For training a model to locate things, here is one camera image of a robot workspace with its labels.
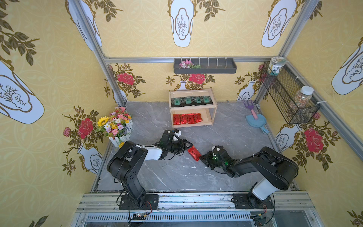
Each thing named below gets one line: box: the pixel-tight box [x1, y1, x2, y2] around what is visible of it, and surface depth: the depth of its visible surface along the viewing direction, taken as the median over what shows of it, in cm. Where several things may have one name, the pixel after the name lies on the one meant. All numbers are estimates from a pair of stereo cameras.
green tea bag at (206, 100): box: [201, 95, 214, 105], surface depth 94 cm
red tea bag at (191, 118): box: [186, 113, 196, 124], surface depth 108 cm
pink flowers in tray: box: [179, 59, 201, 70], surface depth 89 cm
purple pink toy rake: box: [243, 100, 259, 121], surface depth 123 cm
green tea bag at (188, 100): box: [185, 96, 193, 105], surface depth 95 cm
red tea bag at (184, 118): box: [180, 113, 188, 125], surface depth 107 cm
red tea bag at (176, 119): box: [172, 113, 182, 126], surface depth 107 cm
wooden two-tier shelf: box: [168, 87, 218, 129], surface depth 99 cm
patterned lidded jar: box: [267, 56, 287, 76], surface depth 87 cm
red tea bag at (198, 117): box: [193, 112, 203, 123], surface depth 108 cm
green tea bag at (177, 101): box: [173, 97, 181, 106], surface depth 94 cm
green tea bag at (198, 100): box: [195, 96, 202, 104], surface depth 95 cm
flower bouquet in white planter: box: [96, 106, 133, 149], surface depth 89 cm
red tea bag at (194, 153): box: [187, 145, 202, 162], surface depth 90 cm
